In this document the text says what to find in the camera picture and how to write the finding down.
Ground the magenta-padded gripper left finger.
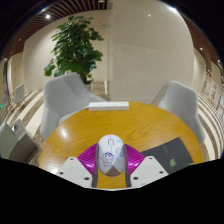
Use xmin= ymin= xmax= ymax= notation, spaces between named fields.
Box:
xmin=55 ymin=143 xmax=100 ymax=189

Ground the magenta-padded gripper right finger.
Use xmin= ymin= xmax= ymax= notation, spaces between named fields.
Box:
xmin=123 ymin=143 xmax=169 ymax=188

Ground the white printed computer mouse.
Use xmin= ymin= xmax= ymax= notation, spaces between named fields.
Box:
xmin=97 ymin=134 xmax=127 ymax=177

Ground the dark grey mouse pad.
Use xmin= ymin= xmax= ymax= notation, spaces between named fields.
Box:
xmin=141 ymin=136 xmax=195 ymax=175

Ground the white power strip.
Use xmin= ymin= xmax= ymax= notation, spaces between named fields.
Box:
xmin=87 ymin=101 xmax=130 ymax=112

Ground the grey upholstered chair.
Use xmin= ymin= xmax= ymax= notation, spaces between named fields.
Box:
xmin=151 ymin=80 xmax=206 ymax=146
xmin=39 ymin=72 xmax=108 ymax=141

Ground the grey chair with wooden legs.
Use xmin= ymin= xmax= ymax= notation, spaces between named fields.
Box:
xmin=11 ymin=83 xmax=26 ymax=111

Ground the green potted plant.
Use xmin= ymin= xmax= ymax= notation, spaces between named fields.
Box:
xmin=43 ymin=15 xmax=105 ymax=84

